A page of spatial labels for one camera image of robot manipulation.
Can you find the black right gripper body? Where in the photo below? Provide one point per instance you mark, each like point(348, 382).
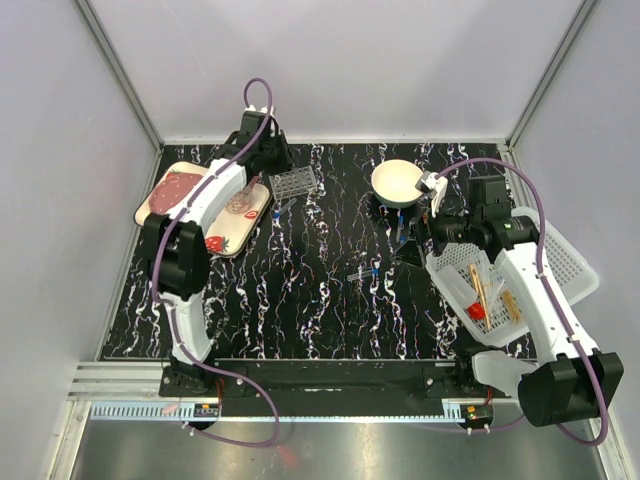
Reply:
point(427, 225)

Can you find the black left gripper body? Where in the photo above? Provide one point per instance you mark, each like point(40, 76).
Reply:
point(277, 159)

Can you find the blue cap tube horizontal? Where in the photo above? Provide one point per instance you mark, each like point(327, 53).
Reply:
point(362, 274)

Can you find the white wash bottle red cap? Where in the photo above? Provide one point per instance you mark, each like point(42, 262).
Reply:
point(463, 293)

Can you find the wooden test tube clamp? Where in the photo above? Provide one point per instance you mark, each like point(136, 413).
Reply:
point(478, 286)

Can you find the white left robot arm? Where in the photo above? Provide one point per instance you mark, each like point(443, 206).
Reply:
point(176, 256)

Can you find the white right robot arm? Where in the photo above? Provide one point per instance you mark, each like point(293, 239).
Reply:
point(550, 365)

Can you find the blue cap tube under bowl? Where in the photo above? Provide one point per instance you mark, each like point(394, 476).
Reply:
point(399, 228)

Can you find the clear test tube rack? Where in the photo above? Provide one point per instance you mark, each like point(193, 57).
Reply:
point(298, 181)

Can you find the cream green bowl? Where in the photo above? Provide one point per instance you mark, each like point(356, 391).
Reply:
point(394, 183)

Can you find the pink floral mug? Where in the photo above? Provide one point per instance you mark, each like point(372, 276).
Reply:
point(241, 202)

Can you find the pink dotted plate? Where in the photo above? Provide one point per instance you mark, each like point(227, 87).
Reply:
point(171, 191)

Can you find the strawberry print tray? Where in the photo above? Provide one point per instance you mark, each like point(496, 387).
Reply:
point(229, 233)

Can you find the white plastic basket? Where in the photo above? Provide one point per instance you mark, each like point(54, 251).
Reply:
point(572, 272)

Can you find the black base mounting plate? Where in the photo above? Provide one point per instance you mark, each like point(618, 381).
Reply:
point(325, 388)

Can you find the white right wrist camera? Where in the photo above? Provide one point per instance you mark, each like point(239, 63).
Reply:
point(434, 187)

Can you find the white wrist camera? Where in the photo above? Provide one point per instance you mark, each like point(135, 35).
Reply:
point(434, 187)
point(266, 110)

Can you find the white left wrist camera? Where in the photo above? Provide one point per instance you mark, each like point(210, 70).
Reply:
point(266, 110)

